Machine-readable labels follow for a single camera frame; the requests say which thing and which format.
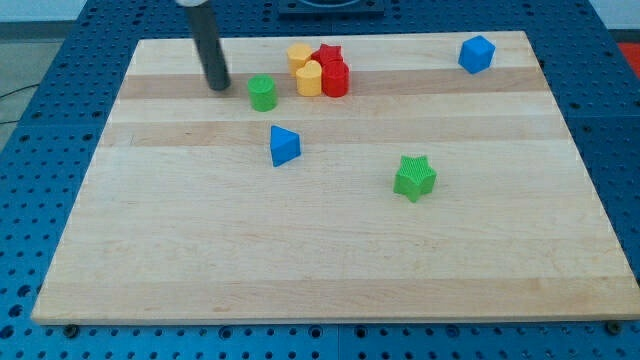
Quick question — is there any green star block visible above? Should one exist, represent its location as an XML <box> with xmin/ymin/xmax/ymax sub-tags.
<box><xmin>393</xmin><ymin>155</ymin><xmax>437</xmax><ymax>203</ymax></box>

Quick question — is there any blue triangle block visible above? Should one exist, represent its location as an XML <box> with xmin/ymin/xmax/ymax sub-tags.
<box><xmin>270</xmin><ymin>125</ymin><xmax>301</xmax><ymax>167</ymax></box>

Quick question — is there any wooden board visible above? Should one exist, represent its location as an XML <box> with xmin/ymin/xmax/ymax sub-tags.
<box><xmin>32</xmin><ymin>31</ymin><xmax>639</xmax><ymax>326</ymax></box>

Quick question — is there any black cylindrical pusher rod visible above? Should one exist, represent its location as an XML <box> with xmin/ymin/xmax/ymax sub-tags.
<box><xmin>176</xmin><ymin>0</ymin><xmax>231</xmax><ymax>91</ymax></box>

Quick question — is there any red cylinder block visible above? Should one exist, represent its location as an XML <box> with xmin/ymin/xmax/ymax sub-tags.
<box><xmin>322</xmin><ymin>60</ymin><xmax>350</xmax><ymax>97</ymax></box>

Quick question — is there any yellow heart block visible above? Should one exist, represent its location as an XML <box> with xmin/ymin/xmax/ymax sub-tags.
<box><xmin>295</xmin><ymin>60</ymin><xmax>322</xmax><ymax>97</ymax></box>

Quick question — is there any green cylinder block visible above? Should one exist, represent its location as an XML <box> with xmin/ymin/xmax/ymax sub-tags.
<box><xmin>247</xmin><ymin>74</ymin><xmax>278</xmax><ymax>112</ymax></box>

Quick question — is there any red star block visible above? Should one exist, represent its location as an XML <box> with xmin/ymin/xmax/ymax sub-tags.
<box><xmin>311</xmin><ymin>43</ymin><xmax>344</xmax><ymax>66</ymax></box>

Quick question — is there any blue cube block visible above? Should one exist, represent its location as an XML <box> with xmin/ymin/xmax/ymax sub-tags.
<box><xmin>458</xmin><ymin>35</ymin><xmax>496</xmax><ymax>74</ymax></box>

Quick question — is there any yellow hexagon block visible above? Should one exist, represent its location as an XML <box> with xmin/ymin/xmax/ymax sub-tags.
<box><xmin>286</xmin><ymin>42</ymin><xmax>314</xmax><ymax>77</ymax></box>

